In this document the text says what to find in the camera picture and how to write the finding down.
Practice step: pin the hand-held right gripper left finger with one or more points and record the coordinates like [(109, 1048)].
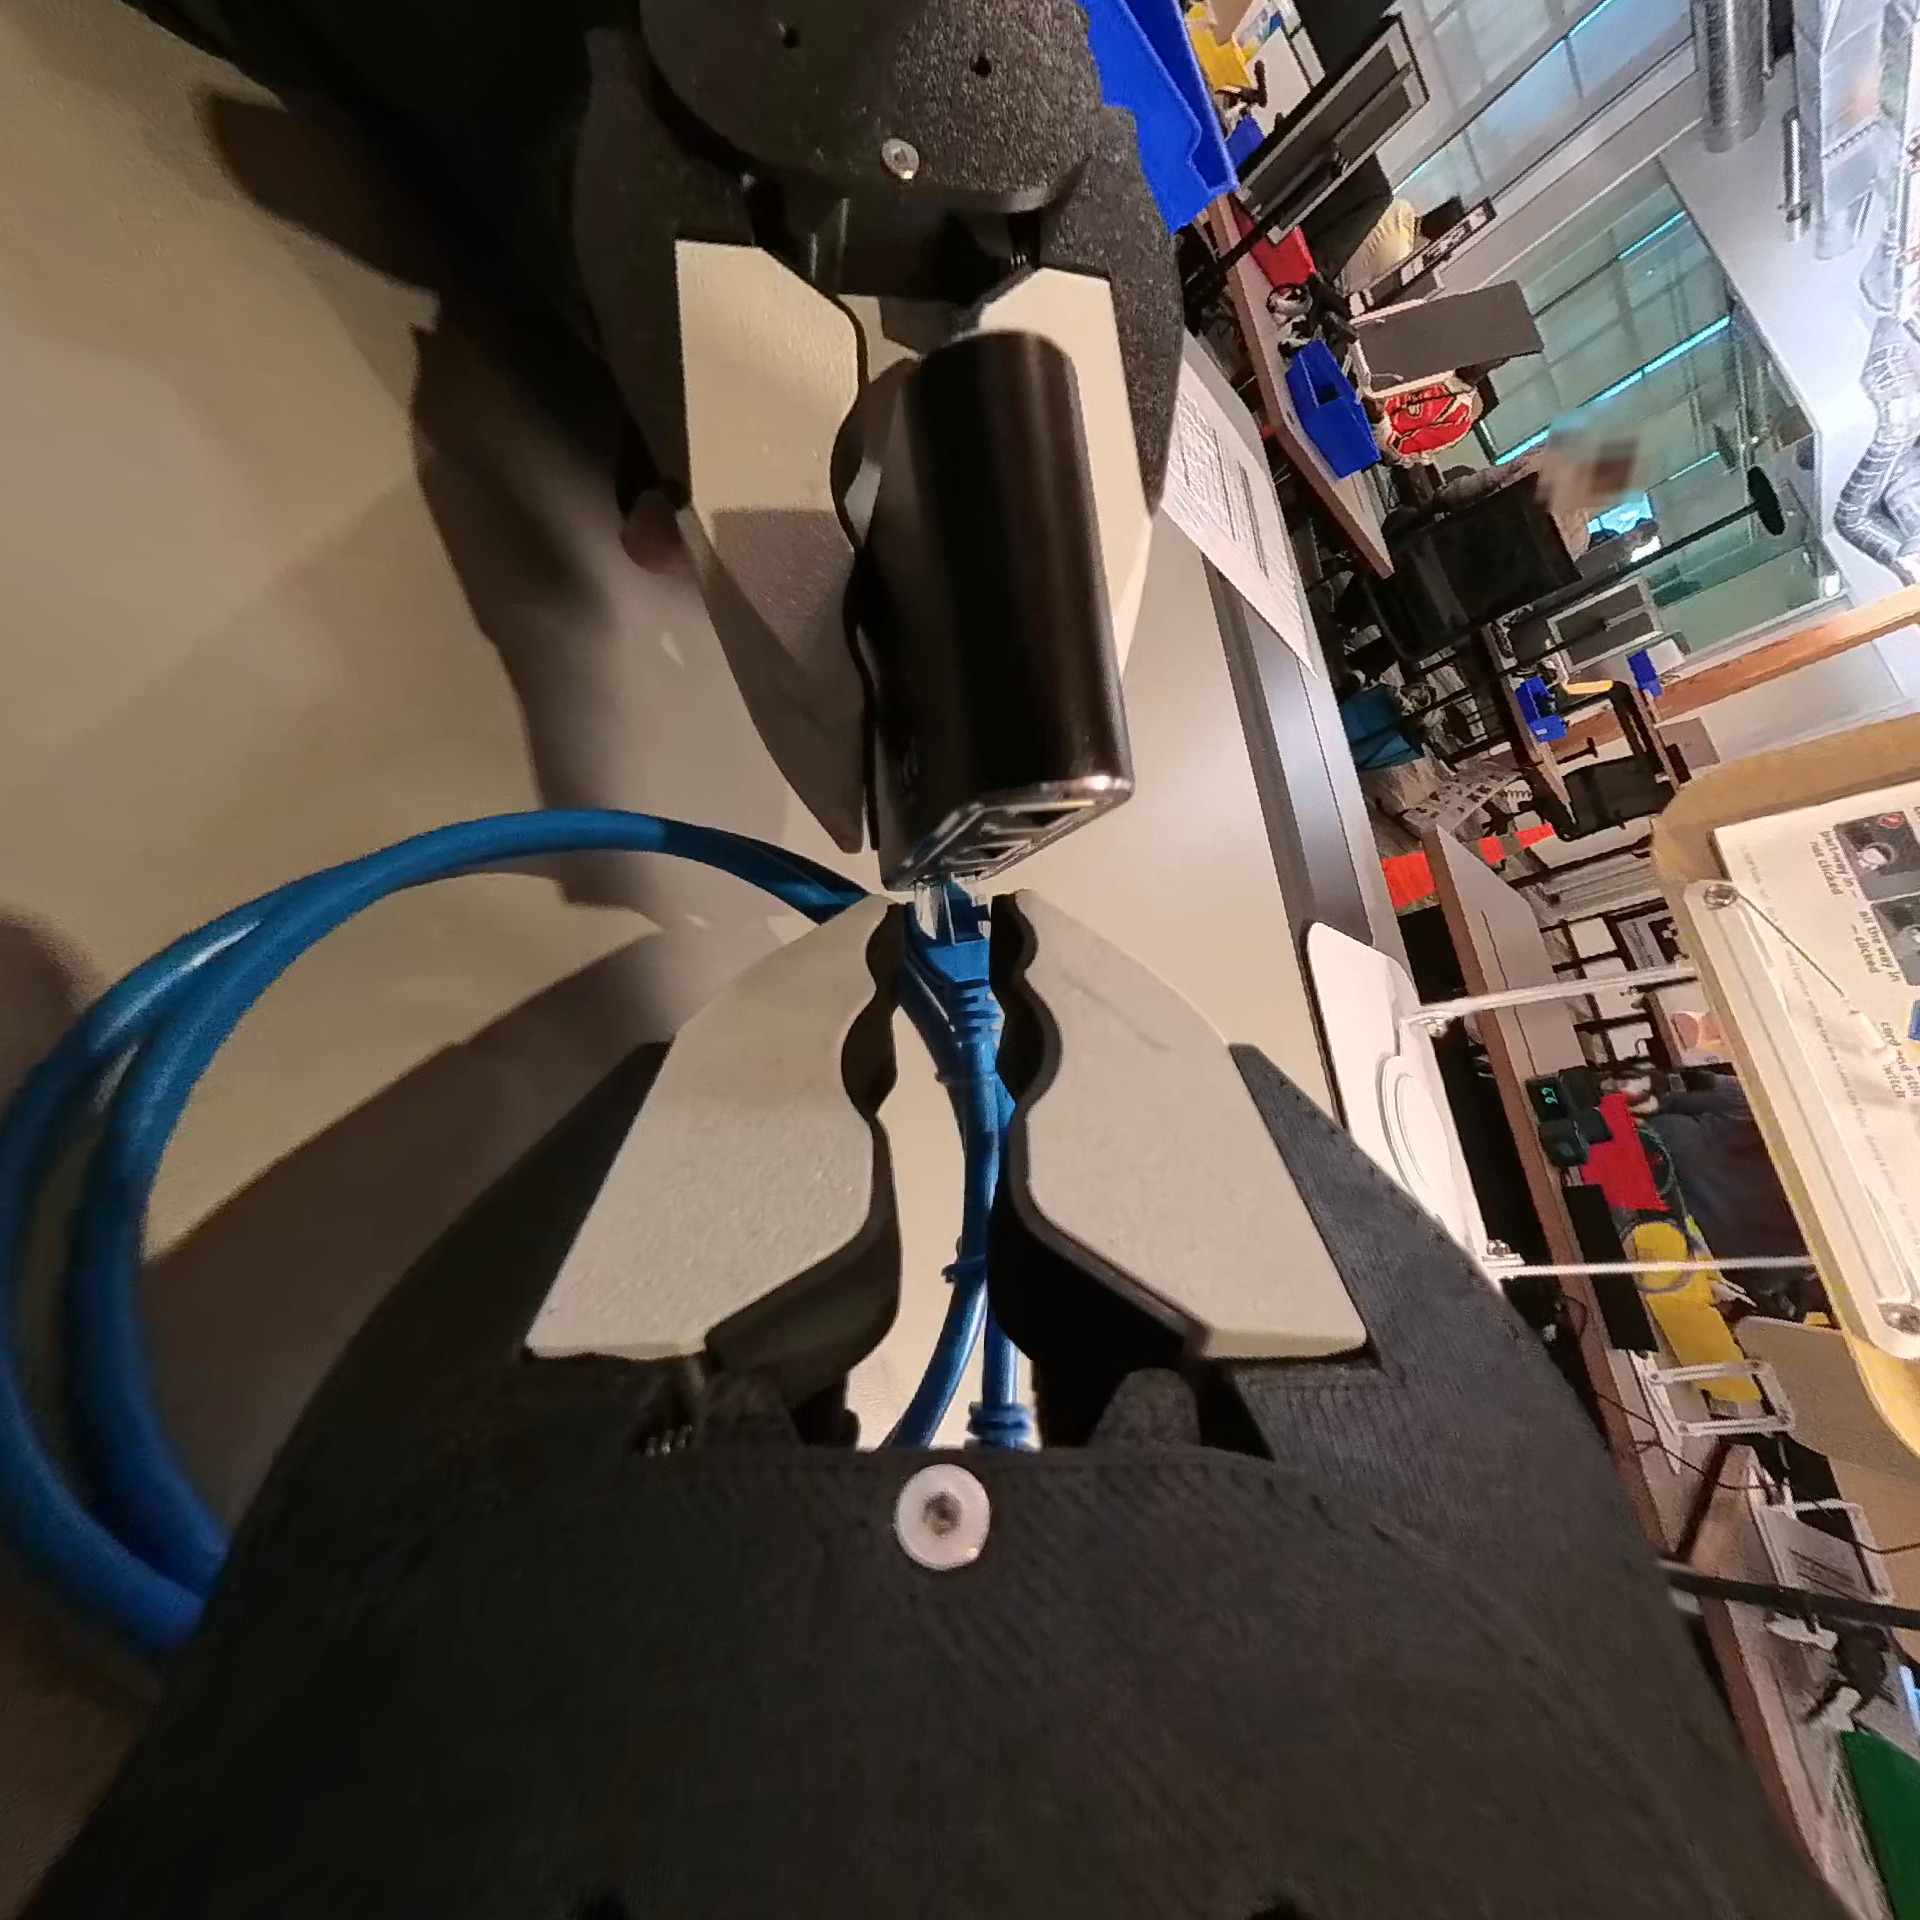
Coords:
[(720, 1186)]

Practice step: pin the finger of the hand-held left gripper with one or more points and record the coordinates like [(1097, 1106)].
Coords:
[(1087, 422), (767, 541)]

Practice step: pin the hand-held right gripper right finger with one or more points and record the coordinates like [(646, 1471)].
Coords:
[(1187, 1186)]

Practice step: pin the black ethernet hub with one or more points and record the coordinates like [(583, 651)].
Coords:
[(990, 602)]

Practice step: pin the blue storage bin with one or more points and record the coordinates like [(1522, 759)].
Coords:
[(1165, 91)]

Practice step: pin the person's left hand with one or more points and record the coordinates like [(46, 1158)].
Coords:
[(651, 536)]

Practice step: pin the white stand base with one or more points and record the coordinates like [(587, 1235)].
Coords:
[(1394, 1082)]

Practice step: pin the instruction poster board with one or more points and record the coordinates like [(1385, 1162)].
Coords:
[(1815, 1021)]

